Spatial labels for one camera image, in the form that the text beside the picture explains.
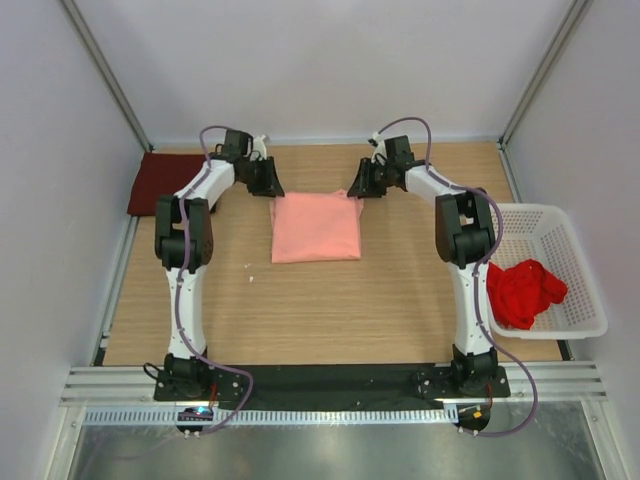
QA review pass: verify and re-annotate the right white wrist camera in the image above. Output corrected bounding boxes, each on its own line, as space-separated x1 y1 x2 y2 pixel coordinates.
368 132 386 151

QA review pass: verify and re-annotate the white plastic basket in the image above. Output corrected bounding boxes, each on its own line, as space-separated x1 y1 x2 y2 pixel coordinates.
489 203 608 340

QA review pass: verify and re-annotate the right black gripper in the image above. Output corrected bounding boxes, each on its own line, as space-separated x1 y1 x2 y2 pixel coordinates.
346 158 393 199

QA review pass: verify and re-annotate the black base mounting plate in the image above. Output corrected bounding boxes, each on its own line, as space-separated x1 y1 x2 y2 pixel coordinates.
151 363 511 412

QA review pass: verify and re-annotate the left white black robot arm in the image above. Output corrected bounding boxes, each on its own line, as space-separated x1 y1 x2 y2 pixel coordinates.
154 125 284 401

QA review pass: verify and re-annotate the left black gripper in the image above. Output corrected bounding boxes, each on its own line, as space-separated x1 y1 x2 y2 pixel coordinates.
239 156 285 198

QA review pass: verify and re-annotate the white slotted cable duct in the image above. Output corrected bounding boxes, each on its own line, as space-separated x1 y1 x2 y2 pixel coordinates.
83 406 458 428

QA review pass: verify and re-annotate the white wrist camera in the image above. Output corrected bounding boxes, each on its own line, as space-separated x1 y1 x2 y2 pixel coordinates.
249 135 269 161
368 132 386 151

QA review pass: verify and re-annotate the pink t-shirt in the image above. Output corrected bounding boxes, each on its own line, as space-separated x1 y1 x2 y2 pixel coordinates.
270 190 364 264

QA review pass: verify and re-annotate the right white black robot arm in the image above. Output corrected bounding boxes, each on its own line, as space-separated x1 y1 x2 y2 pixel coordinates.
347 133 501 396

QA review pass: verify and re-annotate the folded dark red t-shirt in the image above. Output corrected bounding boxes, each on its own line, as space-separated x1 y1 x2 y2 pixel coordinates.
127 152 204 217

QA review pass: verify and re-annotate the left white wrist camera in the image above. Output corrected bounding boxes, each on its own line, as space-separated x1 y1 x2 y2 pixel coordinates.
249 135 269 161

